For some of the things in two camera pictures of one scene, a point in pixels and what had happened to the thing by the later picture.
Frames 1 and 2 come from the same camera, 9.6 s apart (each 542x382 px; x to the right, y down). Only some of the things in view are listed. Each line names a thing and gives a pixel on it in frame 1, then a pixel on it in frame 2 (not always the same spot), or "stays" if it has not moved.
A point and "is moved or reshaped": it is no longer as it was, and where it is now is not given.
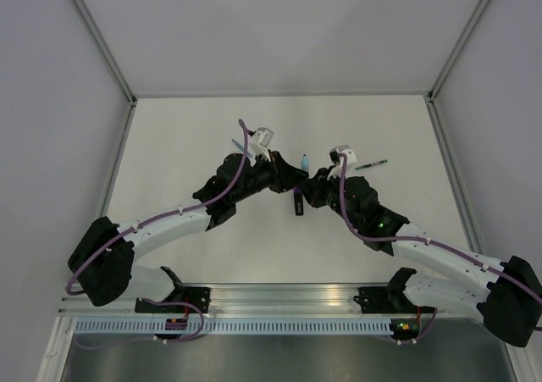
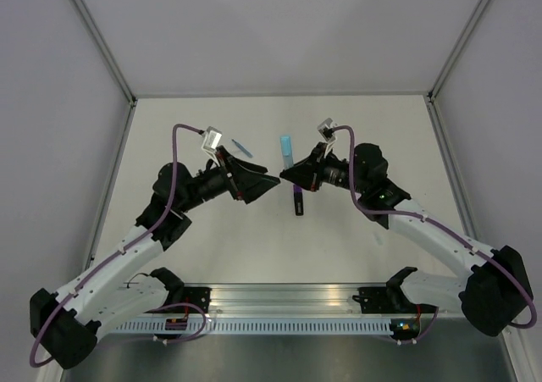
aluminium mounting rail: [250, 299] stays
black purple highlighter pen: [298, 199] stays
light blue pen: [305, 166] is moved or reshaped
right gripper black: [315, 186] to [307, 172]
